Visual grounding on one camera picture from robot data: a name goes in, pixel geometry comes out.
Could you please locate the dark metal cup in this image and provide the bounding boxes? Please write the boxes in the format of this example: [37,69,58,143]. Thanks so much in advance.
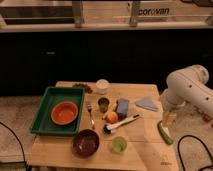
[98,97,109,113]

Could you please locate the black cable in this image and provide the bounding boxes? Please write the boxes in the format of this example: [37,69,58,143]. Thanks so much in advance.
[0,121,33,171]
[177,134,213,171]

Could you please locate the red grape bunch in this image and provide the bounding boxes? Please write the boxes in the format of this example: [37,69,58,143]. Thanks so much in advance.
[72,83,93,94]

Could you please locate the white cup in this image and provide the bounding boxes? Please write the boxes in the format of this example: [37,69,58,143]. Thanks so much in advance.
[96,79,109,94]

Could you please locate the peach apple fruit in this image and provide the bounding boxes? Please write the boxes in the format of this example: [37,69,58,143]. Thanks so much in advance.
[103,112,118,124]

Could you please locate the black cable right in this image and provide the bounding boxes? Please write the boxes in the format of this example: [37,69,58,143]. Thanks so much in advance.
[177,134,213,171]

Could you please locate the silver fork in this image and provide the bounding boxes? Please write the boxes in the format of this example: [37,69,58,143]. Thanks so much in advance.
[87,104,95,130]

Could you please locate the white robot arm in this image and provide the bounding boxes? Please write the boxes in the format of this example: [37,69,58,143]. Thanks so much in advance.
[160,65,213,126]

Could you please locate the purple bowl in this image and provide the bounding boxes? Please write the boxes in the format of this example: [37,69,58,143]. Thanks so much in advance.
[72,129,99,158]

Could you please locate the grey blue towel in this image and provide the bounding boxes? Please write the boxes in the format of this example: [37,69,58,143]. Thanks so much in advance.
[135,97,159,112]

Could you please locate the green plastic cup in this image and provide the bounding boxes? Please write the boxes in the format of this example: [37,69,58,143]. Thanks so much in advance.
[112,136,127,153]

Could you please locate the orange bowl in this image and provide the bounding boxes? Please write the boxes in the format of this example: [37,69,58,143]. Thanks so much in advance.
[51,101,78,126]

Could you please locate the green plastic tray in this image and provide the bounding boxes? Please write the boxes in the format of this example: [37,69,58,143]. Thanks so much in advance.
[30,87,85,136]

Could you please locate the black cable left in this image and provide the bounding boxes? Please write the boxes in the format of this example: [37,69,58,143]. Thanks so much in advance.
[0,121,33,171]

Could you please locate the blue sponge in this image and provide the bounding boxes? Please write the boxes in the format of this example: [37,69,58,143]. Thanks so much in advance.
[116,99,129,119]

